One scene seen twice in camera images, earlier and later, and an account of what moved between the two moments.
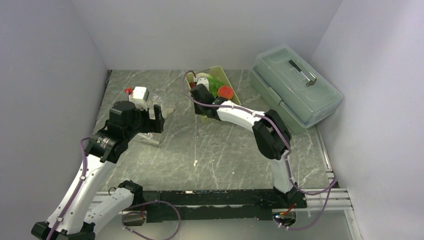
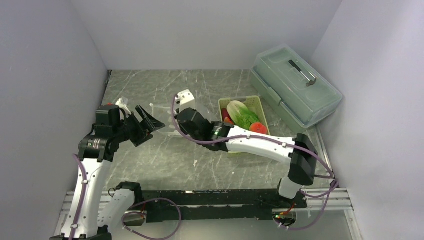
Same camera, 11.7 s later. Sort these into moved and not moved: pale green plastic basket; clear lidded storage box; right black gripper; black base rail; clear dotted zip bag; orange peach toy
Moved: pale green plastic basket; orange peach toy; clear dotted zip bag; right black gripper
Not moved: clear lidded storage box; black base rail
